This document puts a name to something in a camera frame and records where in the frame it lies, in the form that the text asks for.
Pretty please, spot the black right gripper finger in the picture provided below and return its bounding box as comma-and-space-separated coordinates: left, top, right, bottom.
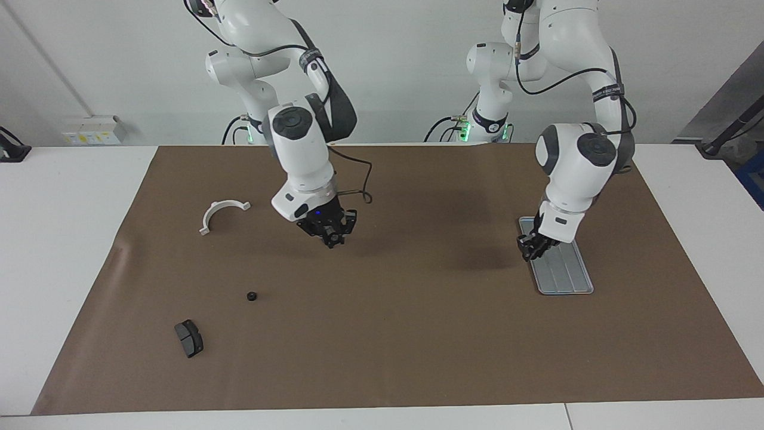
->
298, 221, 331, 248
331, 210, 358, 248

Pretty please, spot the silver metal compartment tray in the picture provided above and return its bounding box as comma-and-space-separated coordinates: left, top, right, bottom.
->
518, 216, 595, 296

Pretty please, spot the brown paper table mat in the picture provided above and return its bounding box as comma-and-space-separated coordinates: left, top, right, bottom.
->
31, 142, 764, 417

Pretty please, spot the short grey brake pad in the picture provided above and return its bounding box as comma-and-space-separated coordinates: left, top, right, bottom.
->
174, 320, 205, 359

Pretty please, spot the black stand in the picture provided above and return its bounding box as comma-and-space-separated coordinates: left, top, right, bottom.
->
695, 99, 764, 159

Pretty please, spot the blue box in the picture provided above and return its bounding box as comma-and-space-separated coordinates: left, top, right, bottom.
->
735, 152, 764, 211

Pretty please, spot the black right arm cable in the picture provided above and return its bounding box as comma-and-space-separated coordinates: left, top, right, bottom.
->
185, 0, 374, 205

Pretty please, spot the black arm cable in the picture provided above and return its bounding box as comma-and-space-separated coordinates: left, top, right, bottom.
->
513, 12, 638, 135
185, 0, 374, 205

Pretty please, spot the white curved plastic bracket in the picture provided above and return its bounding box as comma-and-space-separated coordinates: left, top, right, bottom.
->
199, 200, 252, 236

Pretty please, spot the black right base cable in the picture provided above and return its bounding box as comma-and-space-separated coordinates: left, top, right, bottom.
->
221, 115, 251, 146

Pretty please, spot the black base cable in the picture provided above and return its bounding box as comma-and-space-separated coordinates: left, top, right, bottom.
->
424, 115, 478, 144
221, 115, 251, 146

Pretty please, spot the black left base cable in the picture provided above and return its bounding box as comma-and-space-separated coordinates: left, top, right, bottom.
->
424, 115, 478, 144

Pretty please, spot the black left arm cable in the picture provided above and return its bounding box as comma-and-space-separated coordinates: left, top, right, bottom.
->
513, 12, 638, 135

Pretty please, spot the white wall socket box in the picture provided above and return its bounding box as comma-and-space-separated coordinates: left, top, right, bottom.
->
63, 115, 127, 146

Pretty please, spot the black clamp mount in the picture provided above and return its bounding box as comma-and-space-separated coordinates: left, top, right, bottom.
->
0, 127, 32, 163

